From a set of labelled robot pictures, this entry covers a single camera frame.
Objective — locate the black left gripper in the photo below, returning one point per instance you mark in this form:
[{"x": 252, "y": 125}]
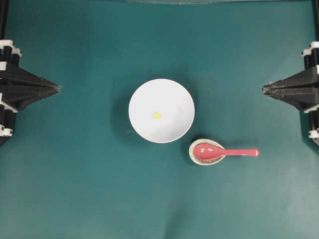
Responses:
[{"x": 18, "y": 88}]

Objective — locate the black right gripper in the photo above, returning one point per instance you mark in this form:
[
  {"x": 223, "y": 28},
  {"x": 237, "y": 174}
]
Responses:
[{"x": 301, "y": 90}]

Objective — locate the pink ceramic spoon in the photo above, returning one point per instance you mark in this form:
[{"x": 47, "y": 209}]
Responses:
[{"x": 208, "y": 151}]

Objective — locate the speckled egg-shaped spoon rest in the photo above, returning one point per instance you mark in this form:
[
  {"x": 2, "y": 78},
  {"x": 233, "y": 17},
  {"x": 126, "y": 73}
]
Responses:
[{"x": 203, "y": 162}]

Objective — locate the white round bowl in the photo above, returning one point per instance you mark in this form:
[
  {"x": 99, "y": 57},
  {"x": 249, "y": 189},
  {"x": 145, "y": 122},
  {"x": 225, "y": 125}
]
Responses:
[{"x": 172, "y": 100}]

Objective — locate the yellow hexagonal prism block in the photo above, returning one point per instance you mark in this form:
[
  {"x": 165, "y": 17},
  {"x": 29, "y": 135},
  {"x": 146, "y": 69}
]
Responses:
[{"x": 157, "y": 115}]

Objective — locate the black right frame rail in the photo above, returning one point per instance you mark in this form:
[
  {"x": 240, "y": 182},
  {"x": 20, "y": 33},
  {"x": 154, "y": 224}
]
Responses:
[{"x": 315, "y": 5}]

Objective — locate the black frame rail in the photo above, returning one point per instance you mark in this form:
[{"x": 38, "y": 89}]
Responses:
[
  {"x": 3, "y": 17},
  {"x": 315, "y": 5}
]

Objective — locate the black left frame rail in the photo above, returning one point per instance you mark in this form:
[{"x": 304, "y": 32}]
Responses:
[{"x": 3, "y": 17}]

